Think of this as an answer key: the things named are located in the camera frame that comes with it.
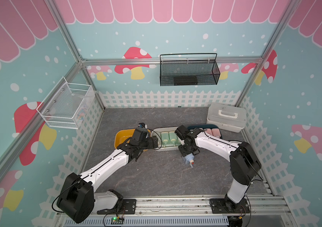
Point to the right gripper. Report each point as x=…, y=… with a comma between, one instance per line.
x=183, y=152

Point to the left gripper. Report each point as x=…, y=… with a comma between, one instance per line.
x=150, y=145

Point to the green pencil sharpener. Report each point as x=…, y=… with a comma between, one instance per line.
x=159, y=137
x=165, y=139
x=173, y=139

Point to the yellow plastic storage box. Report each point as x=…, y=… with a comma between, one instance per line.
x=121, y=137

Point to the white plastic storage box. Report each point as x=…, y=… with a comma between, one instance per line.
x=160, y=130

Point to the pink pencil sharpener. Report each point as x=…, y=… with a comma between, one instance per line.
x=216, y=133
x=209, y=131

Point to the blue pencil sharpener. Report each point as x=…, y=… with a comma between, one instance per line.
x=189, y=160

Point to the dark teal storage box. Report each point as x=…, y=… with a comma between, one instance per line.
x=202, y=126

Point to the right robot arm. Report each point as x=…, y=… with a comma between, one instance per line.
x=243, y=160

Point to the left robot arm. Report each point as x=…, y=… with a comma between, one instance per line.
x=77, y=198

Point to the translucent plastic lidded case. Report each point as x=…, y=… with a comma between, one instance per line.
x=227, y=117

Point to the small green circuit board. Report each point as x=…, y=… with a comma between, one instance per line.
x=117, y=221

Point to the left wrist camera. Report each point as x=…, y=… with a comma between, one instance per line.
x=142, y=125

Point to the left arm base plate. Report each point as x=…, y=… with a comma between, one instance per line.
x=126, y=206

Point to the black wire mesh basket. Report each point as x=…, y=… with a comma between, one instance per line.
x=189, y=69

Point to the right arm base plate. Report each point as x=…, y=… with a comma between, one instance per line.
x=227, y=206

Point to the white wire mesh basket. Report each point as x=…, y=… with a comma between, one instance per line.
x=67, y=105

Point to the grey slotted cable duct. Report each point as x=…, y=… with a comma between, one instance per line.
x=172, y=221

